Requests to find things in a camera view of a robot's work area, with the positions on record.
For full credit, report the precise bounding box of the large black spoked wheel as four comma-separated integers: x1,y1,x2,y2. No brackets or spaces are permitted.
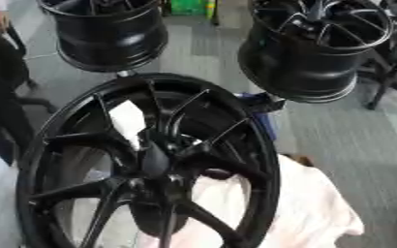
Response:
14,72,284,248

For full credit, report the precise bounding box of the black spoked wheel rim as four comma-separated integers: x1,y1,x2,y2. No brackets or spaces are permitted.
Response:
235,0,397,105

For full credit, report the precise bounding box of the green box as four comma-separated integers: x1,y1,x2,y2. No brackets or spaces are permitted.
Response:
168,0,219,17

